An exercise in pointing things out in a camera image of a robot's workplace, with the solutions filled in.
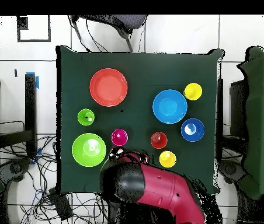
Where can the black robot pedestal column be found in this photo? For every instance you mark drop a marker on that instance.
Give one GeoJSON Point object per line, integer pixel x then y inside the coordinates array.
{"type": "Point", "coordinates": [114, 212]}

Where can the large light blue bowl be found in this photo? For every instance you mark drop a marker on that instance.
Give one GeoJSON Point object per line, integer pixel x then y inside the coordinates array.
{"type": "Point", "coordinates": [169, 106]}

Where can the pink cup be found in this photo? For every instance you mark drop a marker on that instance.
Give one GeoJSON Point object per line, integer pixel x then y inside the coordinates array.
{"type": "Point", "coordinates": [119, 137]}

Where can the black square frame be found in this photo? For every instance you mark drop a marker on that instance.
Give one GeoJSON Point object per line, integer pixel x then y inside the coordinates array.
{"type": "Point", "coordinates": [22, 23]}

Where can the dark grey pedestal foot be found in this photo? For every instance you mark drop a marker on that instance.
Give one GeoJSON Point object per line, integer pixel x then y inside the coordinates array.
{"type": "Point", "coordinates": [230, 169]}
{"type": "Point", "coordinates": [14, 168]}

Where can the grey office chair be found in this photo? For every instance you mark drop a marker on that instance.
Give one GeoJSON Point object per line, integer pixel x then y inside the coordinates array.
{"type": "Point", "coordinates": [132, 22]}

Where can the large orange bowl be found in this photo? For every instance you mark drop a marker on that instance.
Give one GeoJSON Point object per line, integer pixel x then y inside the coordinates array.
{"type": "Point", "coordinates": [108, 87]}

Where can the large green bowl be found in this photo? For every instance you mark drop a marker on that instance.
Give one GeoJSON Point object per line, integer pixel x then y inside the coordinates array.
{"type": "Point", "coordinates": [88, 149]}

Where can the green cup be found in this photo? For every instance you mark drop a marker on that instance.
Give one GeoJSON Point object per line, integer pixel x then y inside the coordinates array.
{"type": "Point", "coordinates": [84, 115]}

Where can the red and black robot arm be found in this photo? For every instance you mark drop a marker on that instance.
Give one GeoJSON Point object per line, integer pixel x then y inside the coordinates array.
{"type": "Point", "coordinates": [164, 189]}

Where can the dark green tablecloth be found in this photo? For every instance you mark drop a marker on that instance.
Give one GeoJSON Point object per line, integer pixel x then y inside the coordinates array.
{"type": "Point", "coordinates": [141, 70]}

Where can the black power strip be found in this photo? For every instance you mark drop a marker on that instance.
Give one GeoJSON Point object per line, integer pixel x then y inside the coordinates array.
{"type": "Point", "coordinates": [60, 205]}

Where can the orange cup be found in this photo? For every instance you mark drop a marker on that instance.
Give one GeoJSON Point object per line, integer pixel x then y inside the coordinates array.
{"type": "Point", "coordinates": [158, 140]}

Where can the blue tape strip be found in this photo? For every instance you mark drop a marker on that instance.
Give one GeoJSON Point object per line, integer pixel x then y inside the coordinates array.
{"type": "Point", "coordinates": [37, 82]}

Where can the yellow cup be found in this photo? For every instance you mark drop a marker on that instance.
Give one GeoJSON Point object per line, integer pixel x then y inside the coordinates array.
{"type": "Point", "coordinates": [167, 159]}
{"type": "Point", "coordinates": [192, 91]}

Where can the black metal frame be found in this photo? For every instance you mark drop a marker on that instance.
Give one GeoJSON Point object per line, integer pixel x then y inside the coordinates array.
{"type": "Point", "coordinates": [30, 112]}

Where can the small dark blue bowl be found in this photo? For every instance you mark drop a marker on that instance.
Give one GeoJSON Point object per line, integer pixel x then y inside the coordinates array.
{"type": "Point", "coordinates": [198, 134]}

